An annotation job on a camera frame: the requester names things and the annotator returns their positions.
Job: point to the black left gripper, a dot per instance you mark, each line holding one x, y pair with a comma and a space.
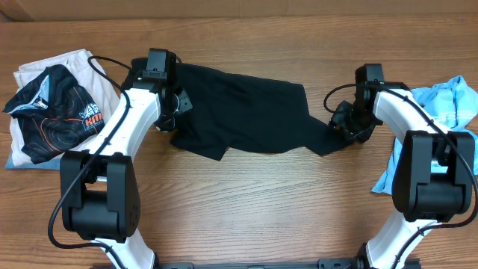
185, 104

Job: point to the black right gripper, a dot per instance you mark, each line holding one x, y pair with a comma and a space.
338, 121

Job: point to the black t-shirt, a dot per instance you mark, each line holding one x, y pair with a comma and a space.
247, 113

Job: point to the light blue t-shirt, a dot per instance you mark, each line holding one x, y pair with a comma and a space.
452, 104

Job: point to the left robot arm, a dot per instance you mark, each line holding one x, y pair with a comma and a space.
100, 199

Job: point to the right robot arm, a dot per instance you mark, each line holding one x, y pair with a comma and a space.
434, 184

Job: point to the beige folded garment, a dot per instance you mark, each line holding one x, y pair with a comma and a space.
101, 90

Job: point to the black orange printed jersey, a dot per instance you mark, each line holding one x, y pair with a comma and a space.
55, 114

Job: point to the grey blue folded cloth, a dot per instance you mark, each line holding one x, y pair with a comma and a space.
53, 164

